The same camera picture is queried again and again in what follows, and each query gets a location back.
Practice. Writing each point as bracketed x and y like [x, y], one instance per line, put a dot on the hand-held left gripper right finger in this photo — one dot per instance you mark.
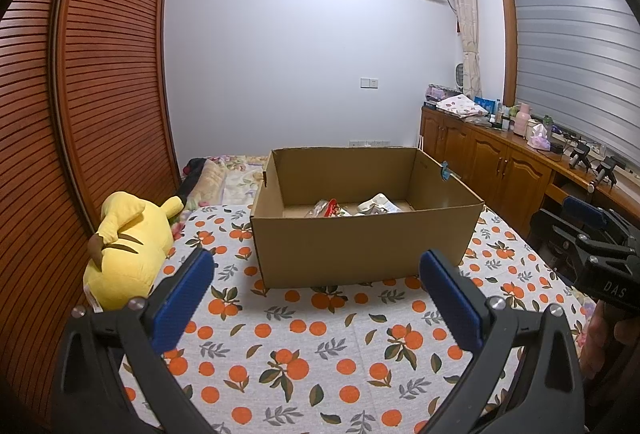
[450, 304]

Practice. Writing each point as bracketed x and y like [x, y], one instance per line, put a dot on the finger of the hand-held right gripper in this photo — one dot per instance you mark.
[582, 209]
[590, 245]

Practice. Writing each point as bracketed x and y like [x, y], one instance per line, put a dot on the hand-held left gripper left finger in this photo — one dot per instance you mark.
[182, 304]

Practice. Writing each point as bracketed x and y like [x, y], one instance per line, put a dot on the brown cardboard box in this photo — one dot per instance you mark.
[350, 249]

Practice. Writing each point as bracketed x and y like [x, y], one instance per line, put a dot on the white blue snack packet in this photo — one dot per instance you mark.
[376, 204]

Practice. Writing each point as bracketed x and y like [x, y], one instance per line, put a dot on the red white snack packet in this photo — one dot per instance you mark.
[332, 209]

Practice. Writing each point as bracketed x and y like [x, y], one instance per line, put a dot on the person's right hand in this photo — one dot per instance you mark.
[600, 339]

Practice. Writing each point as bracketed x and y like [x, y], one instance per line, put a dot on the yellow plush toy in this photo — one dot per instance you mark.
[130, 254]

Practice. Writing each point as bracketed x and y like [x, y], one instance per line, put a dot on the pink tissue pack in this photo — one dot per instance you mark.
[539, 139]

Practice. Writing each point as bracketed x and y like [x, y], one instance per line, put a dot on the green bottle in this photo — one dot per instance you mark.
[548, 126]

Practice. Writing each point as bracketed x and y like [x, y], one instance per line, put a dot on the long wooden cabinet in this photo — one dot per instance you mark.
[500, 159]

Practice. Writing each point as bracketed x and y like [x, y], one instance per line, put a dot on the pink thermos bottle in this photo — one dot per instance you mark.
[522, 121]

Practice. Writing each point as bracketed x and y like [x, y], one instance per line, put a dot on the teal folded paper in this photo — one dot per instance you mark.
[444, 171]

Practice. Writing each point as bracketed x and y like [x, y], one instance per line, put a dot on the orange fruit print blanket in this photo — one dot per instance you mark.
[325, 354]

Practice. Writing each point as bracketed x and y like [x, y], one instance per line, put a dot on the blue small boxes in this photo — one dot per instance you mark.
[486, 105]

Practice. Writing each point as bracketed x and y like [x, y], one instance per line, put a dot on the pink folded cloth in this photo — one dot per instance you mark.
[462, 106]

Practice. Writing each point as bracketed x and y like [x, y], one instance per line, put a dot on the grey window blind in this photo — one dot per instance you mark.
[575, 39]

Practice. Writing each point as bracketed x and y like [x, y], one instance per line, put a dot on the white desk fan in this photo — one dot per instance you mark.
[460, 79]

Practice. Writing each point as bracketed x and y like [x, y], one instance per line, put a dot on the purple plastic pack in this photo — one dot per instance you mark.
[442, 93]

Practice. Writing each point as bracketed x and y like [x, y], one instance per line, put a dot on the beige patterned curtain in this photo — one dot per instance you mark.
[467, 24]

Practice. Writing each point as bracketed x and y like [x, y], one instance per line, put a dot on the brown slatted wooden wardrobe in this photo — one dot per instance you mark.
[100, 64]

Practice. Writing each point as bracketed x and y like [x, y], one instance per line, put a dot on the white wall socket strip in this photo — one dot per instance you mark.
[370, 143]

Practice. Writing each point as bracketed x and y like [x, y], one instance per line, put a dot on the wooden window frame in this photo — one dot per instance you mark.
[507, 29]

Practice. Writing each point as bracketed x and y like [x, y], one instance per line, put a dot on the white wall switch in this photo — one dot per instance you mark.
[369, 82]

